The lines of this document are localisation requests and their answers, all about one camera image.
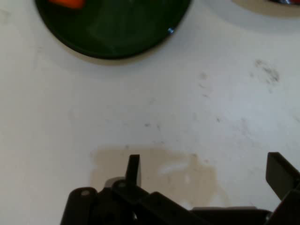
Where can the orange toy carrot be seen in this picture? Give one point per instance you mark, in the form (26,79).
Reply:
(68,2)

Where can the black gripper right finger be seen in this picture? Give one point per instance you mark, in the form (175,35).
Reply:
(280,173)

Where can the shiny silver metal bowl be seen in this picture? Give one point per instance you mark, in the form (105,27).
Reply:
(284,1)

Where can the dark green round plate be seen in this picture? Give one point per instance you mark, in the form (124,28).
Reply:
(112,25)

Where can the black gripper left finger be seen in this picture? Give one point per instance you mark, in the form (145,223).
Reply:
(131,192)

